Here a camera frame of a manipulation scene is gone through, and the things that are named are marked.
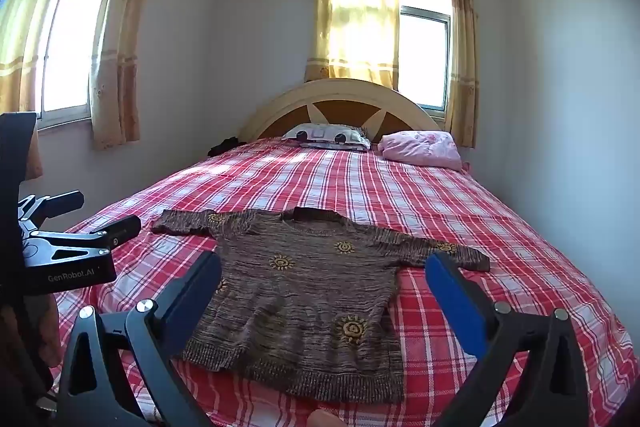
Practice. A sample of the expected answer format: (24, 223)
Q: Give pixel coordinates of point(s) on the dark cloth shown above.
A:
(222, 148)

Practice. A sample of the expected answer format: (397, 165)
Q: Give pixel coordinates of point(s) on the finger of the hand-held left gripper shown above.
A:
(120, 229)
(55, 203)

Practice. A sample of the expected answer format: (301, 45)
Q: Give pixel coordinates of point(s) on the large side window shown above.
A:
(70, 47)

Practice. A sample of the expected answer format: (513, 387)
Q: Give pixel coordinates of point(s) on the yellow sheer curtain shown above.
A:
(125, 47)
(25, 22)
(350, 17)
(462, 57)

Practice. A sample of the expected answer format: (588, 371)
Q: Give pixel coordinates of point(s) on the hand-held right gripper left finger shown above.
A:
(195, 292)

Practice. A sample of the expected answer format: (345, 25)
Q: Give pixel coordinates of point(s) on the brown knitted sweater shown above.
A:
(300, 307)

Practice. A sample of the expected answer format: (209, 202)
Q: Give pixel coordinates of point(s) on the white printed pillow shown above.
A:
(327, 137)

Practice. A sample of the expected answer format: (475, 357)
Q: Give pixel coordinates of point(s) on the small window behind headboard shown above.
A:
(422, 52)

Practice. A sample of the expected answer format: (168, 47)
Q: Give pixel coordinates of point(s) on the cream wooden headboard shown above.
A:
(280, 107)

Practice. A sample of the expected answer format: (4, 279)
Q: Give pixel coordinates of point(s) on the red plaid bed sheet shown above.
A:
(450, 207)

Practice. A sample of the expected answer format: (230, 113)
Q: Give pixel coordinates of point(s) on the pink pillow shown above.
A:
(425, 147)

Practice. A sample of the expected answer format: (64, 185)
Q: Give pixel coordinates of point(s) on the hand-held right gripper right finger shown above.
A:
(460, 302)

